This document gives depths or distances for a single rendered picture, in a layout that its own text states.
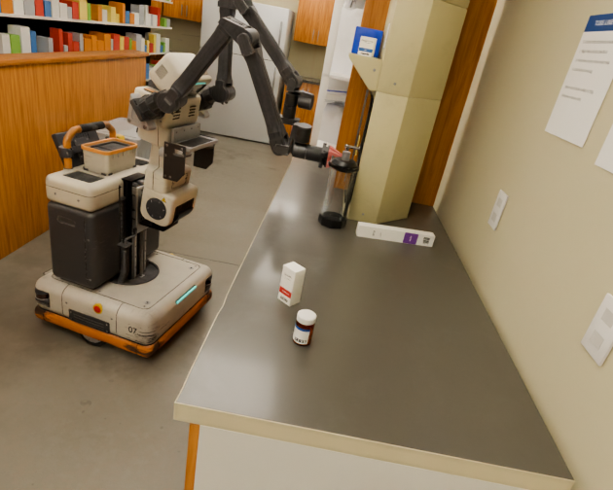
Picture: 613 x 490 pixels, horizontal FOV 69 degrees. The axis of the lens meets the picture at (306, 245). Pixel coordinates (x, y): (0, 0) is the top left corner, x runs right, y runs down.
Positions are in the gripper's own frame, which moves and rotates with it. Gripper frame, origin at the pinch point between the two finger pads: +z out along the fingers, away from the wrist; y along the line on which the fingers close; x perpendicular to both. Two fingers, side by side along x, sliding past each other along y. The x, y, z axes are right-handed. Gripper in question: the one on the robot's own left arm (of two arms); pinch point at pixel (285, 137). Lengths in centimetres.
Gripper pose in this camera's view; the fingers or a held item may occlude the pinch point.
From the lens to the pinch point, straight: 211.4
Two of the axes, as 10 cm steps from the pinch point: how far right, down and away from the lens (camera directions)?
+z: -1.8, 8.9, 4.2
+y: 9.8, 2.0, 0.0
